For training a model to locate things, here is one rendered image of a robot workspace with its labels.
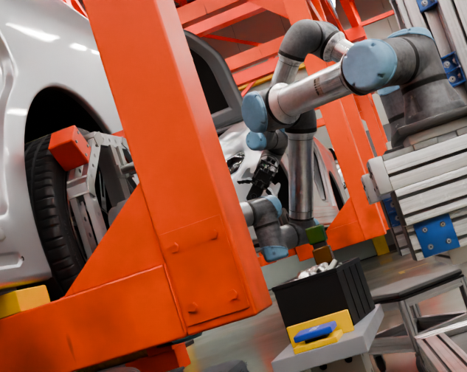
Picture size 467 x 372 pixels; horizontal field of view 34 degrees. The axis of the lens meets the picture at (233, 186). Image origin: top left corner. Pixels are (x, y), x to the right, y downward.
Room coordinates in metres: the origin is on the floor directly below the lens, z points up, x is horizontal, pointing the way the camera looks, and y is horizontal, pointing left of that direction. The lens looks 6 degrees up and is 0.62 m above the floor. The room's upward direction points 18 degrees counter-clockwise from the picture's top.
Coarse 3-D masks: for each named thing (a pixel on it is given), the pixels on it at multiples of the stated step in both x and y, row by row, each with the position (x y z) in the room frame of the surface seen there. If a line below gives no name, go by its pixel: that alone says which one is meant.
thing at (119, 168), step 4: (108, 148) 2.20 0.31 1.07; (112, 148) 2.20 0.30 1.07; (112, 152) 2.19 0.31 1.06; (112, 156) 2.20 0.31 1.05; (116, 156) 2.21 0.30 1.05; (112, 160) 2.20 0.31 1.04; (116, 160) 2.20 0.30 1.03; (116, 164) 2.19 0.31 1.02; (128, 164) 2.19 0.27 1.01; (132, 164) 2.18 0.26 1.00; (116, 168) 2.19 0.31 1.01; (120, 168) 2.19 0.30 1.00; (124, 168) 2.19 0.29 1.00; (128, 168) 2.19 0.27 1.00; (132, 168) 2.18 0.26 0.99; (116, 172) 2.19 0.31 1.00; (120, 172) 2.19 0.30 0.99; (124, 172) 2.19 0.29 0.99; (128, 172) 2.20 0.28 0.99; (120, 176) 2.19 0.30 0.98; (124, 176) 2.21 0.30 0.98
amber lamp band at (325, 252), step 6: (324, 246) 1.71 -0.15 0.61; (330, 246) 1.73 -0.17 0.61; (312, 252) 1.72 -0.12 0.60; (318, 252) 1.71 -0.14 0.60; (324, 252) 1.71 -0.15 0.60; (330, 252) 1.71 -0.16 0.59; (318, 258) 1.72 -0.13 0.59; (324, 258) 1.71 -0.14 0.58; (330, 258) 1.71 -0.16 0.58; (318, 264) 1.72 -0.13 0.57
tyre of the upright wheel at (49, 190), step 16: (80, 128) 2.26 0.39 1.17; (32, 144) 2.12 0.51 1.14; (48, 144) 2.06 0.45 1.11; (32, 160) 2.04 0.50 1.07; (48, 160) 2.01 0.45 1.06; (32, 176) 2.01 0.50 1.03; (48, 176) 1.98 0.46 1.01; (64, 176) 2.05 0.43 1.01; (32, 192) 1.98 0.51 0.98; (48, 192) 1.96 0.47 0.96; (64, 192) 2.03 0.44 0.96; (32, 208) 1.96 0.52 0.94; (48, 208) 1.95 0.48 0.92; (64, 208) 2.00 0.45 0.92; (48, 224) 1.94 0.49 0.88; (64, 224) 1.97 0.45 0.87; (48, 240) 1.95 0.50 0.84; (64, 240) 1.95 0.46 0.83; (48, 256) 1.96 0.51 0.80; (64, 256) 1.95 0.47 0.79; (80, 256) 2.01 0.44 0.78; (64, 272) 1.96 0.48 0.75; (48, 288) 1.99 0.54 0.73; (64, 288) 1.98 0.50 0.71
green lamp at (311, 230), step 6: (306, 228) 1.72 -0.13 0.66; (312, 228) 1.71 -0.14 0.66; (318, 228) 1.71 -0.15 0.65; (324, 228) 1.74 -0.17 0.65; (306, 234) 1.72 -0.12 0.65; (312, 234) 1.71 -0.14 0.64; (318, 234) 1.71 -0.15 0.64; (324, 234) 1.71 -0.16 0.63; (312, 240) 1.72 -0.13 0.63; (318, 240) 1.71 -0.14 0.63; (324, 240) 1.71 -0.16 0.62
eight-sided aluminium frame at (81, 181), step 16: (96, 144) 2.11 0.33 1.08; (112, 144) 2.23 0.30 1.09; (96, 160) 2.08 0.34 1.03; (128, 160) 2.36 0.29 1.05; (80, 176) 2.00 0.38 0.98; (80, 192) 1.98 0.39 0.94; (80, 208) 2.00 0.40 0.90; (96, 208) 1.99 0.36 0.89; (80, 224) 1.99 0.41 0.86; (96, 224) 1.98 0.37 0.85
